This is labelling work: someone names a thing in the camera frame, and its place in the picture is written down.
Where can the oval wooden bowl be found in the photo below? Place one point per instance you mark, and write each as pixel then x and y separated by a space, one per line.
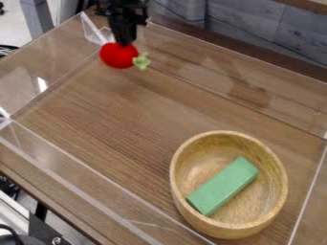
pixel 203 156

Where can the black metal clamp bracket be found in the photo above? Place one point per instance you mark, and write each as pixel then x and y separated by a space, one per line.
pixel 45 233

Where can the grey table leg post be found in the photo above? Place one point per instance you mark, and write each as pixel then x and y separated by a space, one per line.
pixel 38 17

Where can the green rectangular block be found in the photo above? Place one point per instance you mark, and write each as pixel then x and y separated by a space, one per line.
pixel 223 186

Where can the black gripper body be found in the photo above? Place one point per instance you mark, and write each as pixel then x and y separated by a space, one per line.
pixel 123 12

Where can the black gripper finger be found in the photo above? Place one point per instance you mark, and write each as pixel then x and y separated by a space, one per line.
pixel 131 33
pixel 121 34

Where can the clear acrylic tray walls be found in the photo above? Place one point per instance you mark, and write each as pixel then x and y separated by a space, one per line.
pixel 89 133

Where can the red plush fruit green leaves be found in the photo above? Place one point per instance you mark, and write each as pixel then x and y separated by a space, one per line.
pixel 123 57

